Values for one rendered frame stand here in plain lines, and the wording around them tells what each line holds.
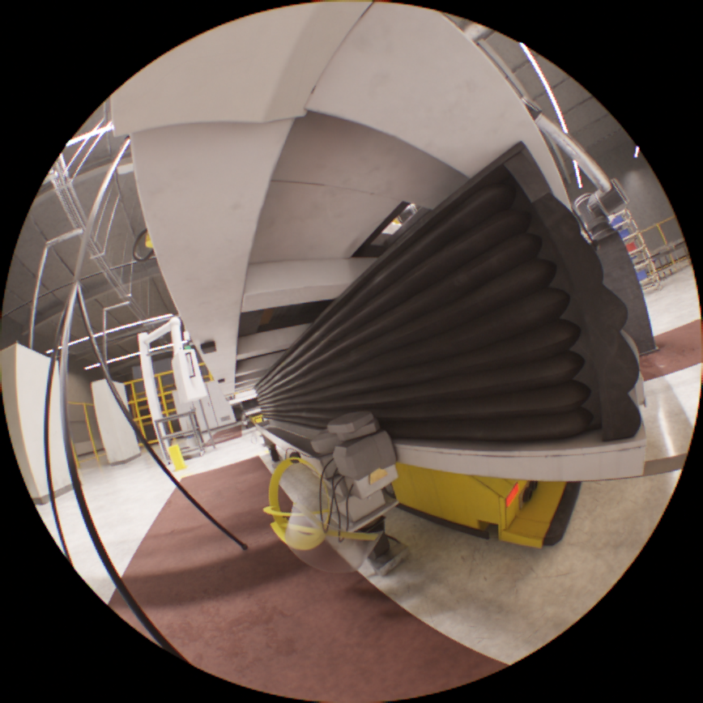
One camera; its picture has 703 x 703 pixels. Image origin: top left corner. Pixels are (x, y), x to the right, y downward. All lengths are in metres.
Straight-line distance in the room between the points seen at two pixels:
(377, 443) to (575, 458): 0.36
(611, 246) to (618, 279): 0.24
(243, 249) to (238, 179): 0.11
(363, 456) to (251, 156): 0.47
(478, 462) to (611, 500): 0.60
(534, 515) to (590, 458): 0.45
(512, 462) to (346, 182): 0.44
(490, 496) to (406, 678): 0.47
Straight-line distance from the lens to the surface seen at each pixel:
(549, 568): 0.72
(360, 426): 0.47
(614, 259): 2.14
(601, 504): 0.87
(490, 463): 0.38
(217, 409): 10.50
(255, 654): 0.76
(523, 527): 0.72
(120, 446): 6.80
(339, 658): 0.67
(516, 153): 0.33
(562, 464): 0.34
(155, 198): 0.24
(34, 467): 4.27
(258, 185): 0.23
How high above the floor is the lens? 0.59
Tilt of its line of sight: 5 degrees up
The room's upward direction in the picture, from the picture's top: 18 degrees counter-clockwise
